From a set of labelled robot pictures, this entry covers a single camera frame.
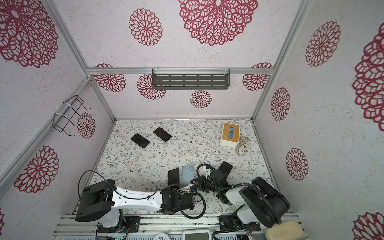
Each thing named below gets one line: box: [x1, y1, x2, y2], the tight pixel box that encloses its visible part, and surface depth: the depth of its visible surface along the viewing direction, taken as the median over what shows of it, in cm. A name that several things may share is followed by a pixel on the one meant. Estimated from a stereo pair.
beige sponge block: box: [264, 221, 304, 240], surface depth 70 cm
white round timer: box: [153, 233, 171, 240], surface depth 69 cm
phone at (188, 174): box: [182, 164, 195, 187], surface depth 93 cm
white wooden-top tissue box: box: [220, 122, 241, 148], surface depth 106 cm
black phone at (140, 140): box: [130, 133, 151, 148], surface depth 108 cm
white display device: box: [182, 229, 212, 240], surface depth 69 cm
